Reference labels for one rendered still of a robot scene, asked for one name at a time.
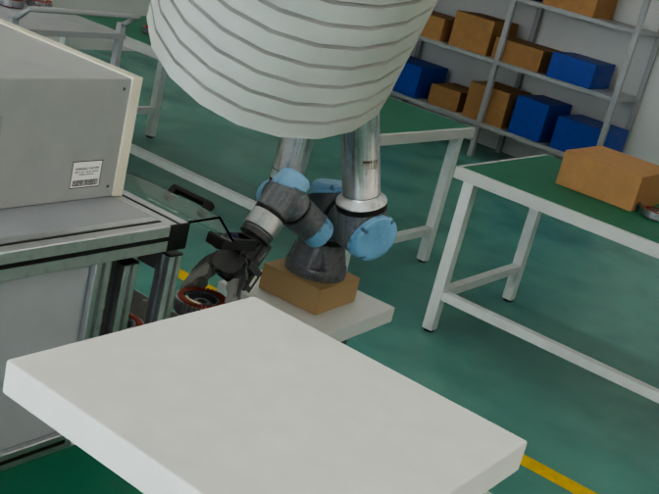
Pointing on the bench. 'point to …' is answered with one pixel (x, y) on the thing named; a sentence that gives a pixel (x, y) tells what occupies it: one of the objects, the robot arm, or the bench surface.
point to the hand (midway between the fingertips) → (199, 306)
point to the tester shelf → (84, 234)
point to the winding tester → (61, 122)
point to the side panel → (52, 441)
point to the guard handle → (192, 197)
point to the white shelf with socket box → (256, 411)
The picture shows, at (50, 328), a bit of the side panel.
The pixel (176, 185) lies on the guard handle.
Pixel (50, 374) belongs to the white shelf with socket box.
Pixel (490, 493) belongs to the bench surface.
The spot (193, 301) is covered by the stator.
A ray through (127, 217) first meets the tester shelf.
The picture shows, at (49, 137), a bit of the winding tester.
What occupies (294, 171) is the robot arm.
